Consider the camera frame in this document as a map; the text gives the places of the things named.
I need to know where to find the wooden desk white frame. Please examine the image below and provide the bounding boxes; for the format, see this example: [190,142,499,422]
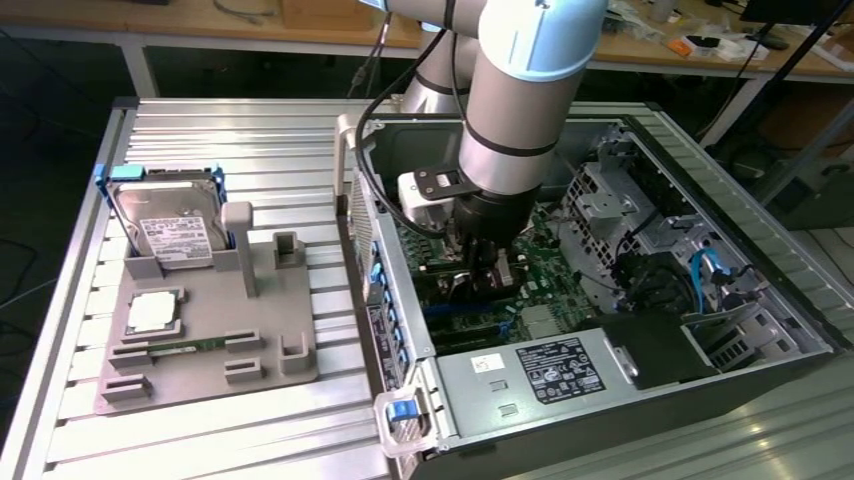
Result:
[0,0,428,99]
[585,0,854,146]

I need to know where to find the green RAM stick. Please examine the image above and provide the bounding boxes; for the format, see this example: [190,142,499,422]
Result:
[149,337,232,354]

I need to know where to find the black open PC case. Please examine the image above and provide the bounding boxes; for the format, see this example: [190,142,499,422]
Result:
[331,102,854,480]

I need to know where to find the grey case handle blue latch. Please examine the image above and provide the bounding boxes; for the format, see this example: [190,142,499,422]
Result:
[373,387,441,459]

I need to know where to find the blue expansion slot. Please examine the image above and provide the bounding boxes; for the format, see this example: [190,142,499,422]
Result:
[424,295,515,319]

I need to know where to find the blue disk caddy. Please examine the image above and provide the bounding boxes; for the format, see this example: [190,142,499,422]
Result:
[92,162,242,264]

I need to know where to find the grey plastic parts rack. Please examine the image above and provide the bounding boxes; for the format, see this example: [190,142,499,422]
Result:
[96,201,323,416]

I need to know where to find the black equipment box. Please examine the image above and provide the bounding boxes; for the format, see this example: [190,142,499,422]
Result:
[766,162,854,231]

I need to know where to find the silver chipset heatsink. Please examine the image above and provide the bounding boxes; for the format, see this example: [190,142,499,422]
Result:
[519,305,561,337]

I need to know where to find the black power supply label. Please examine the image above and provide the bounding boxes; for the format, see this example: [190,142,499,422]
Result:
[512,337,608,404]

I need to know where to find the orange black small device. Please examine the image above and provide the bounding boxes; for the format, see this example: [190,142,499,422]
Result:
[665,33,723,57]

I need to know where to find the plain grey case handle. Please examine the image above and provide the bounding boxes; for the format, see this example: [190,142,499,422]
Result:
[332,113,381,196]

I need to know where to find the silver drive cage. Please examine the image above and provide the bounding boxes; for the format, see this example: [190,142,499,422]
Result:
[559,124,668,251]

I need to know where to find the grey power supply unit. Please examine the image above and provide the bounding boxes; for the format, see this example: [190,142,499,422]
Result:
[431,329,643,437]

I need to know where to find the blue SATA wire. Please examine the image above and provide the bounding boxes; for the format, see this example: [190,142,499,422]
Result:
[690,248,726,311]

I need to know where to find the brown cardboard box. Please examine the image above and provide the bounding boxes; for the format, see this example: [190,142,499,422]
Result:
[279,0,375,30]

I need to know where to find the green motherboard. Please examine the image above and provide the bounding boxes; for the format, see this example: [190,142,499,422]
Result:
[392,199,595,351]

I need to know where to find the black monitor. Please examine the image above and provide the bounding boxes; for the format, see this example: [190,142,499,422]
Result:
[739,0,854,26]

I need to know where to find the silver CPU chip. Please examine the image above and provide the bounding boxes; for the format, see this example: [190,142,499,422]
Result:
[125,293,182,335]

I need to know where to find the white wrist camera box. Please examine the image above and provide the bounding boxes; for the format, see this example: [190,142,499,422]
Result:
[396,167,479,226]

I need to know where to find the black tripod pole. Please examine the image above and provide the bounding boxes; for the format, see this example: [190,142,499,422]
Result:
[752,0,854,201]

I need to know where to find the thin grey cable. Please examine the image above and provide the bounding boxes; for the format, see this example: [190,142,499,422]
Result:
[345,9,395,99]

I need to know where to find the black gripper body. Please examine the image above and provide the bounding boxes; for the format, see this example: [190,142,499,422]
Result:
[451,185,543,247]

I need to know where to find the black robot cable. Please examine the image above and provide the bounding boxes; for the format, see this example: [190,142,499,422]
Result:
[355,0,461,239]

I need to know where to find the silver hard disk drive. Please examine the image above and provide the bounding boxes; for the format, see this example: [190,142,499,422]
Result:
[109,173,226,271]

